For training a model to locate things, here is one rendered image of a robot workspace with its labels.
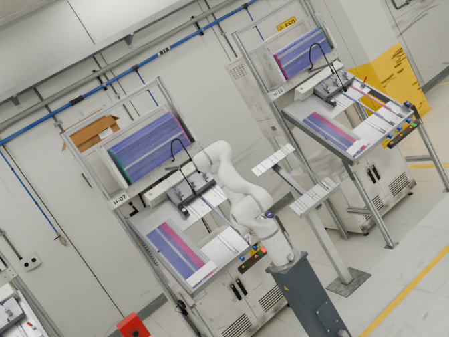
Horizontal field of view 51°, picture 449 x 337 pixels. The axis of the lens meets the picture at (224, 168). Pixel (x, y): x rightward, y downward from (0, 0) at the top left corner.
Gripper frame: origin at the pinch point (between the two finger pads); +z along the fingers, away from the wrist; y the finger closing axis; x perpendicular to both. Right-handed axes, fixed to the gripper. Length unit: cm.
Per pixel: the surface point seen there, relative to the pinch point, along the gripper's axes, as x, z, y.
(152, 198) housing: 71, -3, -27
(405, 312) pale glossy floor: -85, 21, 41
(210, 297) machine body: 9, 43, -33
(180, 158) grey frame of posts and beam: 81, -8, 5
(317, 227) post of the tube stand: -10, 25, 49
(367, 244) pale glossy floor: -28, 75, 91
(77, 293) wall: 139, 147, -101
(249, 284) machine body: 2, 52, -6
